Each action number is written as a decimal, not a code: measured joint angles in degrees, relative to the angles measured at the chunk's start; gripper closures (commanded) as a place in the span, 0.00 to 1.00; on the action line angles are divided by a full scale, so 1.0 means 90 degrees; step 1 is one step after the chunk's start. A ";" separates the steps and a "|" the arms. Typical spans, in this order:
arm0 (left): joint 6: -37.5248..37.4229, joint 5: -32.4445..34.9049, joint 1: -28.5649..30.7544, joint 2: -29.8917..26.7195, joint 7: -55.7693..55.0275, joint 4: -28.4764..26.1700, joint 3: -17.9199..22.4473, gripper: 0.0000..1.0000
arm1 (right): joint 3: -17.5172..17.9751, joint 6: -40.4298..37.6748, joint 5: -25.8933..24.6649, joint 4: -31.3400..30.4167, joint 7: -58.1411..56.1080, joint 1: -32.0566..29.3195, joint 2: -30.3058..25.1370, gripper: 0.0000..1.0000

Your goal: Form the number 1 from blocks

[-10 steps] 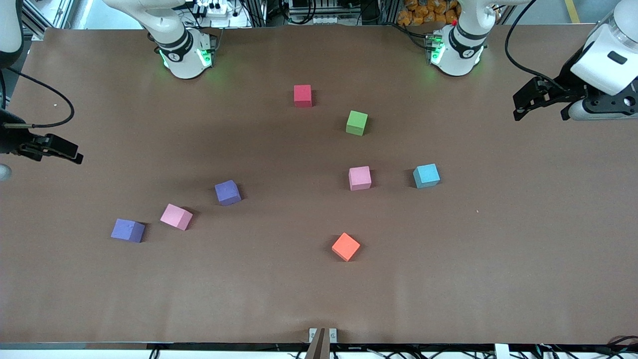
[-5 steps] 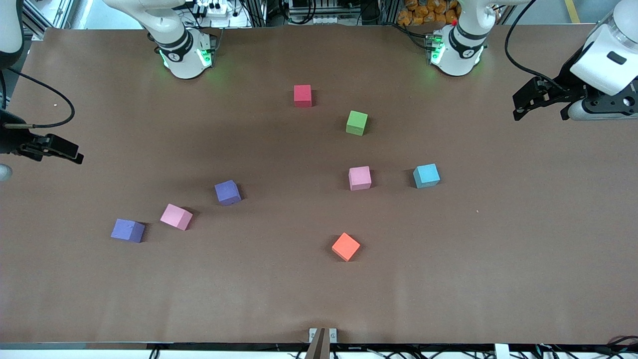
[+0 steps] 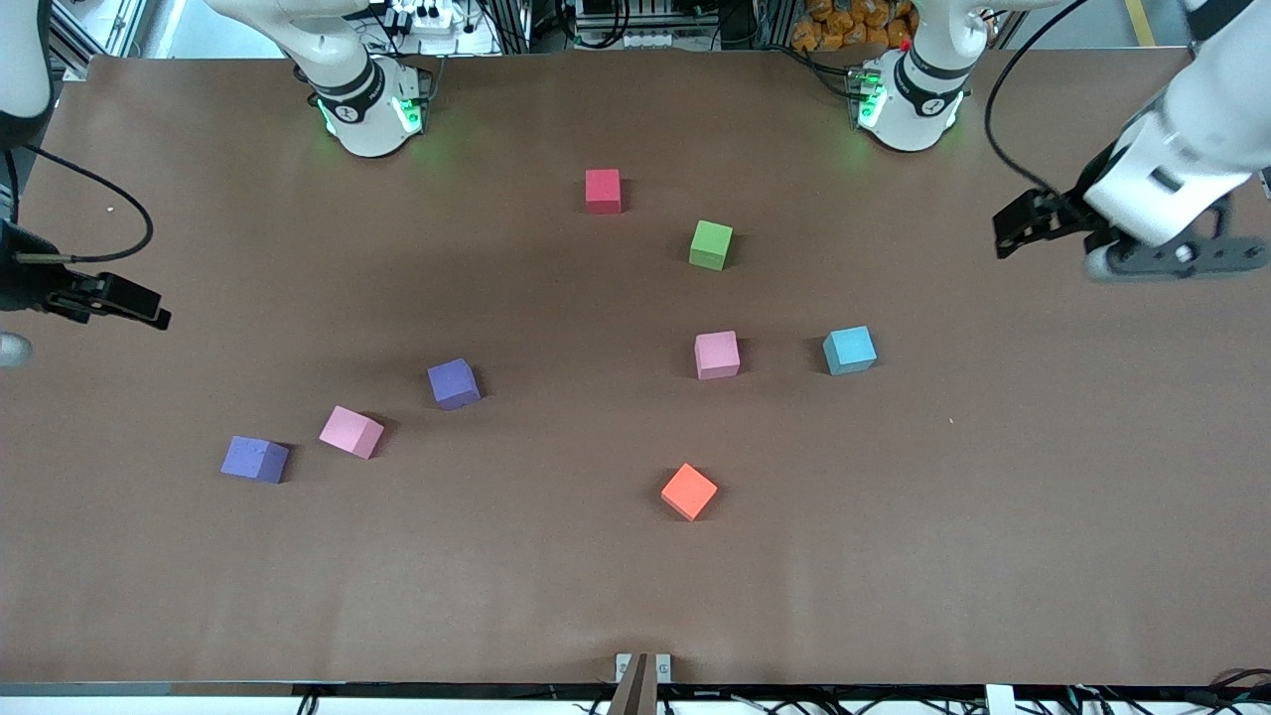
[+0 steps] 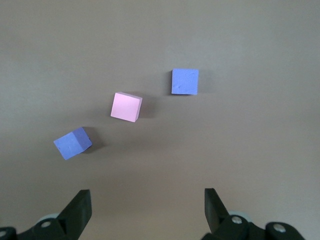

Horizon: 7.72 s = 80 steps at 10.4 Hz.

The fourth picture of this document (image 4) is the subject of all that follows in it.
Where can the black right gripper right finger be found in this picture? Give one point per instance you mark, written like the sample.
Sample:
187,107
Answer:
217,215

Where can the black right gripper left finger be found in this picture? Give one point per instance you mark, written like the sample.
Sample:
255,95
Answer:
75,215

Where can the purple foam block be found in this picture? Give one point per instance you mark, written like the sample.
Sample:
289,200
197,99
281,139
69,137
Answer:
185,81
72,143

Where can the pink foam block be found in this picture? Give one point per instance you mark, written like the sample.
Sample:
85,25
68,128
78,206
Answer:
126,107

